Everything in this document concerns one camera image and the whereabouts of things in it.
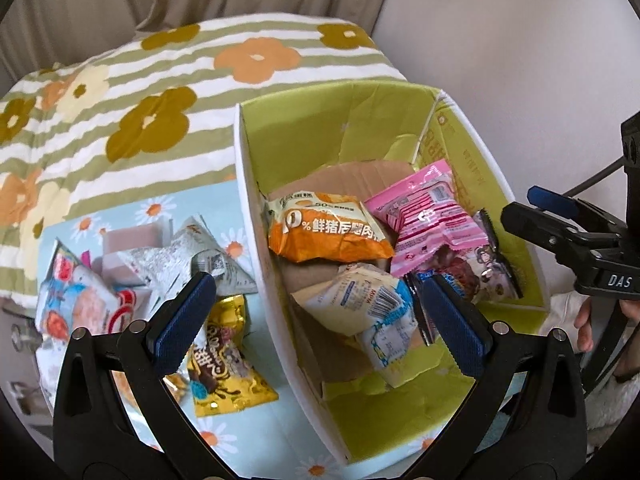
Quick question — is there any pink snack packet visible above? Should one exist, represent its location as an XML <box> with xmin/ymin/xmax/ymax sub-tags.
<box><xmin>366</xmin><ymin>159</ymin><xmax>488</xmax><ymax>278</ymax></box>

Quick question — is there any silver grey snack bag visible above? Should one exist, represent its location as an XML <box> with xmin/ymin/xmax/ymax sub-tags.
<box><xmin>120</xmin><ymin>217</ymin><xmax>257</xmax><ymax>301</ymax></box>

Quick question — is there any shrimp flakes snack bag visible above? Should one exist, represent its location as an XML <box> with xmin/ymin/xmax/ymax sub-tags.
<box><xmin>35</xmin><ymin>240</ymin><xmax>146</xmax><ymax>341</ymax></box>

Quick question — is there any cream blue snack packet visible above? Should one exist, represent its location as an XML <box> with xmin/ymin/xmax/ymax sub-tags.
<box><xmin>293</xmin><ymin>262</ymin><xmax>418</xmax><ymax>370</ymax></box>

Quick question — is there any blue daisy tablecloth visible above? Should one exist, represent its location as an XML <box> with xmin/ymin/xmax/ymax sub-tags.
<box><xmin>34</xmin><ymin>179</ymin><xmax>452</xmax><ymax>480</ymax></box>

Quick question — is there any person right hand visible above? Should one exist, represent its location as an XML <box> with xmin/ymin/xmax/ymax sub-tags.
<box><xmin>572</xmin><ymin>296</ymin><xmax>640</xmax><ymax>378</ymax></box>

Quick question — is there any beige checkered snack box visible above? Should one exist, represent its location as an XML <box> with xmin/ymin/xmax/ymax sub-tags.
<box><xmin>92</xmin><ymin>219</ymin><xmax>174</xmax><ymax>286</ymax></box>

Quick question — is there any floral striped quilt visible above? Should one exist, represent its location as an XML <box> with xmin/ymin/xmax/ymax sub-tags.
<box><xmin>1</xmin><ymin>13</ymin><xmax>400</xmax><ymax>308</ymax></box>

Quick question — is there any green cardboard box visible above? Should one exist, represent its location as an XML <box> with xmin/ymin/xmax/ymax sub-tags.
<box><xmin>233</xmin><ymin>79</ymin><xmax>550</xmax><ymax>466</ymax></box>

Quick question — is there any brown cartoon snack packet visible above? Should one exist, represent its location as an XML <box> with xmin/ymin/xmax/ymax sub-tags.
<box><xmin>404</xmin><ymin>208</ymin><xmax>524</xmax><ymax>346</ymax></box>

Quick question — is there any orange pork snack bag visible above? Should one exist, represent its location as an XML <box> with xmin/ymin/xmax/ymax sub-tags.
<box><xmin>268</xmin><ymin>191</ymin><xmax>394</xmax><ymax>263</ymax></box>

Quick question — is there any yellow chocolate snack bag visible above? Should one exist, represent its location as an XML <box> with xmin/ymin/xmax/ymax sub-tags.
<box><xmin>186</xmin><ymin>295</ymin><xmax>279</xmax><ymax>417</ymax></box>

